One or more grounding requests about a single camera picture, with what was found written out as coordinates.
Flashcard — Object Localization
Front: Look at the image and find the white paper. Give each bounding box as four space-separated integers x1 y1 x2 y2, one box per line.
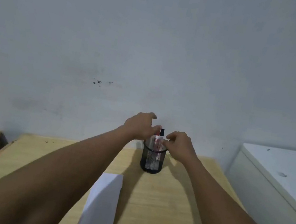
75 169 124 224

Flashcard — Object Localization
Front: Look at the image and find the person's right forearm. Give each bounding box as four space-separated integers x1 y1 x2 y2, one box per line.
174 154 296 224

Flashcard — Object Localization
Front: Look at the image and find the black mesh pen holder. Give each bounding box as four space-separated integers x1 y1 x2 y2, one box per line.
138 137 169 176

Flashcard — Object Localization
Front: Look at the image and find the person's left forearm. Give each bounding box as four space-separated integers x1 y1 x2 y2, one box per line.
0 106 138 224

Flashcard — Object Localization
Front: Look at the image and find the person's left hand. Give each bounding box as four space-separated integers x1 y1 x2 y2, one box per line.
121 108 164 144

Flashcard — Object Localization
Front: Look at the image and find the red marker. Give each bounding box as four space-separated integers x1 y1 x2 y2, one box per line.
150 130 162 171

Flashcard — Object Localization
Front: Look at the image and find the person's right hand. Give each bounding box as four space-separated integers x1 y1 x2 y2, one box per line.
159 129 204 165

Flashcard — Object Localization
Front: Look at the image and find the white cabinet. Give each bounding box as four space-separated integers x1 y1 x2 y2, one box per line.
217 140 296 224

